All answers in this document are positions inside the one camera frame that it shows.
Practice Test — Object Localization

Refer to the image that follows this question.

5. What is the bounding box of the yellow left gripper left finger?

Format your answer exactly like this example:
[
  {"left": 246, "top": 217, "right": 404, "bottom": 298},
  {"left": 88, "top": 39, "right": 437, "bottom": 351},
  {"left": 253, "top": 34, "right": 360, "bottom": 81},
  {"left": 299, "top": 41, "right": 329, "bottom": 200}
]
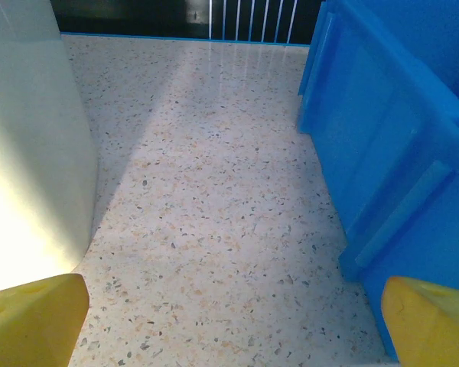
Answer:
[{"left": 0, "top": 273, "right": 90, "bottom": 367}]

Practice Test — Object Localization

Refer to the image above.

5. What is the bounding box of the blue plastic bin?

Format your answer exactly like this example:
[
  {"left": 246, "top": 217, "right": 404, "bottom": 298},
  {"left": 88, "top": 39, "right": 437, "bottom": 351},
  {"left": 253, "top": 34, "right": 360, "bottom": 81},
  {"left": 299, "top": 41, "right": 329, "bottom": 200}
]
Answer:
[{"left": 297, "top": 0, "right": 459, "bottom": 362}]

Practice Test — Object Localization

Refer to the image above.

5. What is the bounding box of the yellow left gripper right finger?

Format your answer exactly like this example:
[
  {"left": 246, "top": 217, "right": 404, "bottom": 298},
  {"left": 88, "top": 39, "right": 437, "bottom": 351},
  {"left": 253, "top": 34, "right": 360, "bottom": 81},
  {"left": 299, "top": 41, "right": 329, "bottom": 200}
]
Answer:
[{"left": 381, "top": 275, "right": 459, "bottom": 367}]

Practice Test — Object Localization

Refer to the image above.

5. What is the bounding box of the cream knife block brown top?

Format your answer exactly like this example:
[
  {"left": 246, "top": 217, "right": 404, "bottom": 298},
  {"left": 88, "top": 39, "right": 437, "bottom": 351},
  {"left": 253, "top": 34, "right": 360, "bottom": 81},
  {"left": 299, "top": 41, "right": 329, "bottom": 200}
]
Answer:
[{"left": 0, "top": 0, "right": 99, "bottom": 297}]

